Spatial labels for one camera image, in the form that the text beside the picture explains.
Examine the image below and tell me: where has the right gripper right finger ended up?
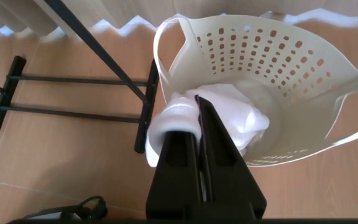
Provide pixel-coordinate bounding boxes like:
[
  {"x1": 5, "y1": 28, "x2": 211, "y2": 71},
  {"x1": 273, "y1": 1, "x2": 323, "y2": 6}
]
[{"x1": 194, "y1": 95, "x2": 267, "y2": 219}]

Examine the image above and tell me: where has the white garment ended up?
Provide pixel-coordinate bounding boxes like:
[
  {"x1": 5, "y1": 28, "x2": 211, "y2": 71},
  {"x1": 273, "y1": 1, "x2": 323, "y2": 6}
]
[{"x1": 144, "y1": 82, "x2": 270, "y2": 168}]

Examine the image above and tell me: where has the beige curtain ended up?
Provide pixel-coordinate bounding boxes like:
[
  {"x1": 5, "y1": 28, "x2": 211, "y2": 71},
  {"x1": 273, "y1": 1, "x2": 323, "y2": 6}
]
[{"x1": 0, "y1": 0, "x2": 358, "y2": 37}]

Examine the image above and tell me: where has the white laundry basket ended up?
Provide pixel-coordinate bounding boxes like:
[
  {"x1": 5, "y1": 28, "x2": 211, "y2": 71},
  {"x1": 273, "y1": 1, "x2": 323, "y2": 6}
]
[{"x1": 152, "y1": 14, "x2": 358, "y2": 168}]

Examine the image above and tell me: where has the black clothes rack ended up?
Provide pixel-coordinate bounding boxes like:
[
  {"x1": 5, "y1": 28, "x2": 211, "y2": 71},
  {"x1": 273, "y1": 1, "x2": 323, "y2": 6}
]
[{"x1": 0, "y1": 0, "x2": 160, "y2": 155}]

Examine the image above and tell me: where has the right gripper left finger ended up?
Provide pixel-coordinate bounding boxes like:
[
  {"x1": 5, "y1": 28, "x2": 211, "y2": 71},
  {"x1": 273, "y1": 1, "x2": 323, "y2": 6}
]
[{"x1": 145, "y1": 130, "x2": 203, "y2": 219}]

